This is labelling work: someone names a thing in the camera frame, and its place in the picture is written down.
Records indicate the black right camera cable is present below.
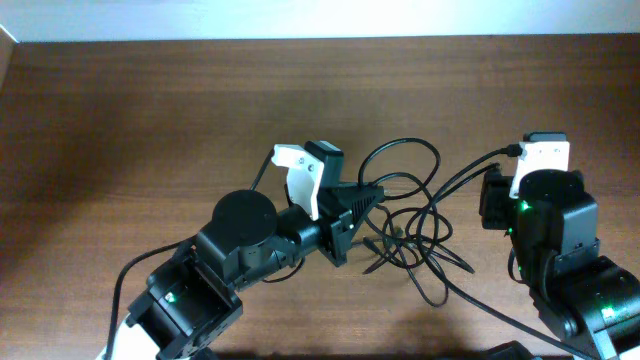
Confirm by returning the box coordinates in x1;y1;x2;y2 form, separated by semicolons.
415;143;596;360

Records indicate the black camera cable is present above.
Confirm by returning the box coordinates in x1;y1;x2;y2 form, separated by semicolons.
415;143;596;360
104;149;276;360

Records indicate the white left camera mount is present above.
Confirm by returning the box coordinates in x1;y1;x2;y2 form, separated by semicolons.
271;144;324;221

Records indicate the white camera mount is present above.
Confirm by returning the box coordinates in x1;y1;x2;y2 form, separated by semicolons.
271;144;324;221
509;141;570;199

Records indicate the black left camera cable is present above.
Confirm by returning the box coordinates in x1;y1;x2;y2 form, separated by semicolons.
104;149;276;360

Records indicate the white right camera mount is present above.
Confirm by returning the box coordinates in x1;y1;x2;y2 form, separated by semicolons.
509;141;570;199

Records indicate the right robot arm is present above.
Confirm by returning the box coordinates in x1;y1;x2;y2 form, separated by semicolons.
479;169;639;359

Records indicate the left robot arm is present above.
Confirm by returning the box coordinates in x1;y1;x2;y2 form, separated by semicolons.
100;183;384;359

